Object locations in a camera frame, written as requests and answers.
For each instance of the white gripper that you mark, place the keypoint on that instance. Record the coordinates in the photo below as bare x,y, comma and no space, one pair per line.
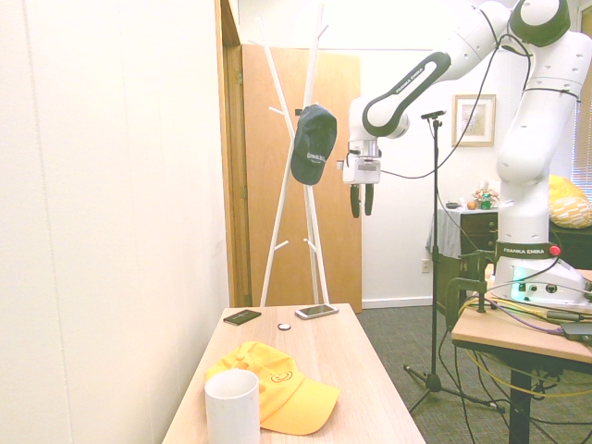
365,170

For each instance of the navy blue baseball cap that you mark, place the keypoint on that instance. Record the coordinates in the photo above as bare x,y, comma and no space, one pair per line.
312,143

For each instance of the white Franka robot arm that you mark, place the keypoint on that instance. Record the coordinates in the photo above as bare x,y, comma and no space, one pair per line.
522,152

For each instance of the yellow smiley baseball cap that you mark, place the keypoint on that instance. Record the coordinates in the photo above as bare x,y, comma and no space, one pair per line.
287,393

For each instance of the brown wooden door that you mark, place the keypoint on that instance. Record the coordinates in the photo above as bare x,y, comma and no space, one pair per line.
340,222

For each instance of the grey draped cloth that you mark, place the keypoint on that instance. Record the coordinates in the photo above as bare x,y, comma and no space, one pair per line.
445,231

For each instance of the black tripod stand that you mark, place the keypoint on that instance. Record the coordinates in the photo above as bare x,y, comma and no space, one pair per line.
435,259

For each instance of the white wooden coat rack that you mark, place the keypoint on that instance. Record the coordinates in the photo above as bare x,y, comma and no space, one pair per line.
309,115

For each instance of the orange fruit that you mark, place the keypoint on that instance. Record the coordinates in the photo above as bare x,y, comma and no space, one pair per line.
471,205

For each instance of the white smartphone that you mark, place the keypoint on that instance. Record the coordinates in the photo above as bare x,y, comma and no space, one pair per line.
317,311

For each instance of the dark wood dresser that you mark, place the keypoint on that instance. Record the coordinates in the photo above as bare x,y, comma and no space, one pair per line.
476,233

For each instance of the dried flower decoration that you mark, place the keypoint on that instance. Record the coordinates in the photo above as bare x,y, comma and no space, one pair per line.
485,187

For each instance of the black metal clamp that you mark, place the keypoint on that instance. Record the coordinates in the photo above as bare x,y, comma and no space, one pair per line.
455,296

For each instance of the black card wallet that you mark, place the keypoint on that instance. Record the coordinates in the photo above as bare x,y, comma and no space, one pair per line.
242,317

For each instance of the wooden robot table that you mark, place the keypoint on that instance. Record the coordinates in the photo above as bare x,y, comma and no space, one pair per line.
509,335

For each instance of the red stop knob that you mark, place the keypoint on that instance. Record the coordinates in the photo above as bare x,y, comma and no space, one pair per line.
554,251

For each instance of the yellow bean bag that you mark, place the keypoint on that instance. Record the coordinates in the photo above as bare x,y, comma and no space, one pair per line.
562,187

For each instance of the yellow patterned cushion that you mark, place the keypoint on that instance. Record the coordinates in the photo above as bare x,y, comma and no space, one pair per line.
571,212

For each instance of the window blinds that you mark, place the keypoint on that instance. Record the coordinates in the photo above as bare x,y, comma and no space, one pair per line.
583,139

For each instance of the white ceramic mug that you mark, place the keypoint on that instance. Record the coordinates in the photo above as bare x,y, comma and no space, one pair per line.
231,411

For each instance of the black box on table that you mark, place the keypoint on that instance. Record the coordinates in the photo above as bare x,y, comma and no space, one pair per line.
578,330

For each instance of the white wall outlet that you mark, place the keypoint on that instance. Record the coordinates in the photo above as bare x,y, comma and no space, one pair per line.
425,266

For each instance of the black stereo camera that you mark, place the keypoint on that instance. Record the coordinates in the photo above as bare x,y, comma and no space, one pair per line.
434,114

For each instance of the brown wooden door frame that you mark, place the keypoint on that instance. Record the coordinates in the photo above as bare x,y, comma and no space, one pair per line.
233,185

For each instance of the framed wall picture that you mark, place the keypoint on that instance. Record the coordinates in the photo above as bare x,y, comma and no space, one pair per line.
473,120

